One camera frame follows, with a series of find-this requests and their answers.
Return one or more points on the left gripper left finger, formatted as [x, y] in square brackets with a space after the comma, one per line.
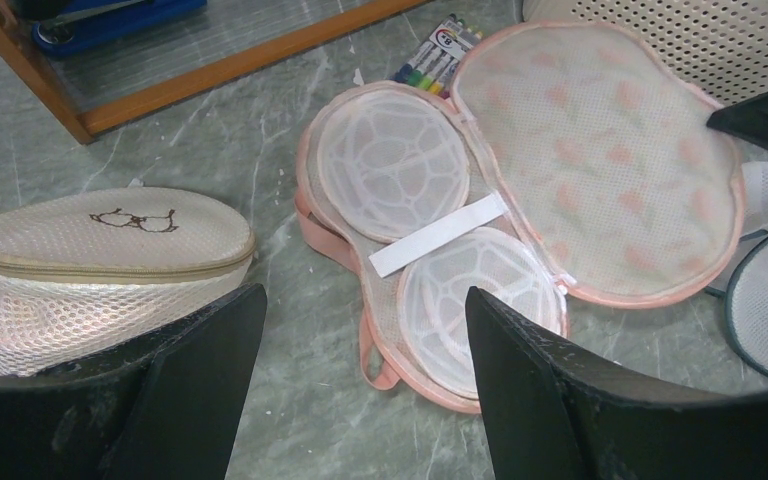
[163, 405]

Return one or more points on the pack of coloured markers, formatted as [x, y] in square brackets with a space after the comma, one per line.
[434, 63]

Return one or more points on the cream plastic laundry basket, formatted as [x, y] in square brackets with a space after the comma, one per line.
[719, 45]

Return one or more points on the pink floral mesh laundry bag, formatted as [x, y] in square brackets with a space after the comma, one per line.
[568, 160]

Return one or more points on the orange wooden shelf rack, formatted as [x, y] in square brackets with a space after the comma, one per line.
[35, 72]

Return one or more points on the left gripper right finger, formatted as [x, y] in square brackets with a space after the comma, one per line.
[554, 410]

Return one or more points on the beige round mesh laundry bag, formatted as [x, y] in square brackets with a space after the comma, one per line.
[85, 272]

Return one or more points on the blue item on lower shelf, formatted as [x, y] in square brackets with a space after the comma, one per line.
[64, 28]

